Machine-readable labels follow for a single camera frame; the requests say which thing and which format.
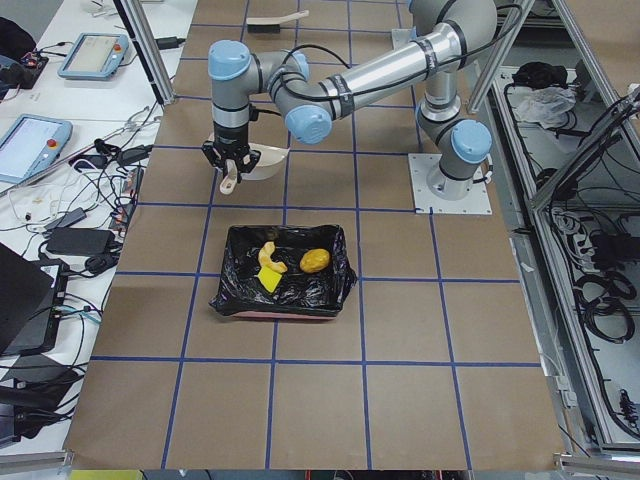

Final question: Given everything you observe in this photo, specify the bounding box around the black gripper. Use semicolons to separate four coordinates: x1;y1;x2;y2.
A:
201;130;261;182

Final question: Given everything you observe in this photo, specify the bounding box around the beige plastic dustpan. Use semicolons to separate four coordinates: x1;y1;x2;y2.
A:
219;143;289;195

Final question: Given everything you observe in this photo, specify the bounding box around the pale yellow peel piece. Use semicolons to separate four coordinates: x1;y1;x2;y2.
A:
258;241;288;274

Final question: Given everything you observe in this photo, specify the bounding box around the yellow green sponge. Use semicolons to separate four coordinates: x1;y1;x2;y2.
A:
257;266;282;293

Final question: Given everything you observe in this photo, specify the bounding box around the yellow potato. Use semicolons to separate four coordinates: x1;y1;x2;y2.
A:
299;248;331;274

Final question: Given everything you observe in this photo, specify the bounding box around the beige hand brush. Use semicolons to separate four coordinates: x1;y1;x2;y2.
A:
246;10;310;33

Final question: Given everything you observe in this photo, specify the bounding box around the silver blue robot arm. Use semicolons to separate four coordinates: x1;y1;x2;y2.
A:
202;1;497;176

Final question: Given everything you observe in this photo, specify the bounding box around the black lined pink bin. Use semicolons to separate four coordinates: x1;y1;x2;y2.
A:
210;224;357;319

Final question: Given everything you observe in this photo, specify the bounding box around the black power adapter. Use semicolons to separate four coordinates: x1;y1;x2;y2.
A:
47;227;115;256

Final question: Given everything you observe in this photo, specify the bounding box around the upper blue teach pendant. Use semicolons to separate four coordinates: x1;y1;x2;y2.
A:
58;33;129;81

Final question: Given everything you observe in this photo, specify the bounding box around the blue teach pendant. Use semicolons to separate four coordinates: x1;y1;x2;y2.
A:
1;114;73;184
58;33;129;81

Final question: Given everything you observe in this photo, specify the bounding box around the lower blue teach pendant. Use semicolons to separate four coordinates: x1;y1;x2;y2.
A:
1;114;73;184

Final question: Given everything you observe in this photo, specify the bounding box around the black laptop computer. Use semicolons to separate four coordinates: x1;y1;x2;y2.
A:
1;245;70;357

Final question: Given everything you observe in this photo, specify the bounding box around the white crumpled cloth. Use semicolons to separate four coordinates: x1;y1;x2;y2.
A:
514;87;576;129

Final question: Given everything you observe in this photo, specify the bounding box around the aluminium frame post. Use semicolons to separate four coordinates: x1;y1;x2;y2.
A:
114;0;175;106

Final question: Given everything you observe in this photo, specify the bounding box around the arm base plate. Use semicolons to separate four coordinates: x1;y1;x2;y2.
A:
408;153;493;216
391;28;416;49

